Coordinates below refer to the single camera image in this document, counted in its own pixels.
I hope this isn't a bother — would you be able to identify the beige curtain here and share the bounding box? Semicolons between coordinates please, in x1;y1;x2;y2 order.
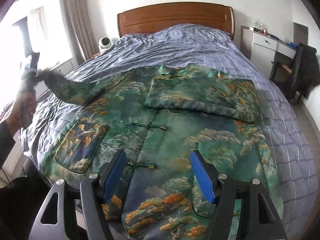
65;0;99;64

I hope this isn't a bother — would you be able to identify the small white fan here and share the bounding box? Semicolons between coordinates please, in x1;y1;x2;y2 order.
98;37;112;53

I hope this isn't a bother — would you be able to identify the brown wooden headboard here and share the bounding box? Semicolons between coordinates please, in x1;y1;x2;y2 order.
117;2;235;38

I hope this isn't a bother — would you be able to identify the black coat on chair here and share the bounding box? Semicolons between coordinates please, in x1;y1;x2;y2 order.
285;43;319;101

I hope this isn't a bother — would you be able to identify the blue checked bed duvet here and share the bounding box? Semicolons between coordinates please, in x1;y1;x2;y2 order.
20;24;318;239

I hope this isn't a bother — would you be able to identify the person's left hand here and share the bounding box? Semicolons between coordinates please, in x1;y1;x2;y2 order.
5;92;37;137

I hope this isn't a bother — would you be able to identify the white dresser desk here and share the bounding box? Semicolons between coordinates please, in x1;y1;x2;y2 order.
240;26;296;79

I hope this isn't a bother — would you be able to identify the green patterned silk jacket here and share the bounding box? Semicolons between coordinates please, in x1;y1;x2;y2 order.
42;64;284;239

